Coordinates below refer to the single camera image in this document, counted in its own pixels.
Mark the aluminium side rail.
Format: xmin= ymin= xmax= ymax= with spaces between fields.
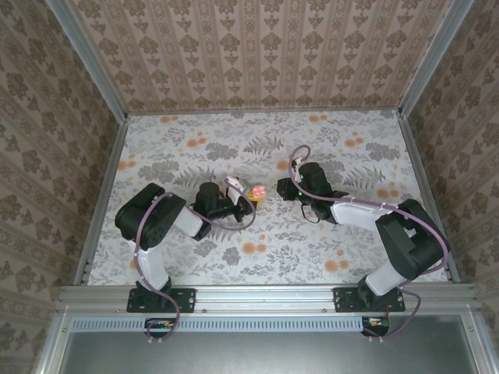
xmin=396 ymin=111 xmax=462 ymax=284
xmin=73 ymin=116 xmax=130 ymax=288

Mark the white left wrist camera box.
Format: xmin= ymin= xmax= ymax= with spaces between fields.
xmin=225 ymin=175 xmax=253 ymax=196

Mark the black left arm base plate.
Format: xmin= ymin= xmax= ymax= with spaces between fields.
xmin=127 ymin=287 xmax=196 ymax=313

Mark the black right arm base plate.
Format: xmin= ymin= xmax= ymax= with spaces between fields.
xmin=333 ymin=287 xmax=406 ymax=313

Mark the grey slotted cable duct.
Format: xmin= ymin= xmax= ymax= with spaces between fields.
xmin=72 ymin=316 xmax=363 ymax=332

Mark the aluminium front rail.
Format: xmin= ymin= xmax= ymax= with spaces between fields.
xmin=58 ymin=284 xmax=480 ymax=316

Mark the floral print tablecloth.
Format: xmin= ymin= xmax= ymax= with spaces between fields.
xmin=87 ymin=110 xmax=449 ymax=288

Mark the thin black cable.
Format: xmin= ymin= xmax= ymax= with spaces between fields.
xmin=298 ymin=200 xmax=327 ymax=226

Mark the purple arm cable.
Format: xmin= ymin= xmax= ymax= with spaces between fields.
xmin=287 ymin=144 xmax=451 ymax=344
xmin=130 ymin=185 xmax=257 ymax=346

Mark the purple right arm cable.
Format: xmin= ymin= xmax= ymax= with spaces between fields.
xmin=287 ymin=144 xmax=451 ymax=344

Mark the electronics board with wires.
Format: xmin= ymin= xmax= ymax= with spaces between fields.
xmin=361 ymin=315 xmax=391 ymax=337
xmin=144 ymin=317 xmax=177 ymax=339

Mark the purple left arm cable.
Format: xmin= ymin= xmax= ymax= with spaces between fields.
xmin=130 ymin=185 xmax=257 ymax=346

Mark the grey metal sheet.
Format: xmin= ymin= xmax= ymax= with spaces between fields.
xmin=58 ymin=330 xmax=475 ymax=374

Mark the aluminium frame post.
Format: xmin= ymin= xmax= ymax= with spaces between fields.
xmin=45 ymin=0 xmax=129 ymax=122
xmin=397 ymin=0 xmax=477 ymax=118

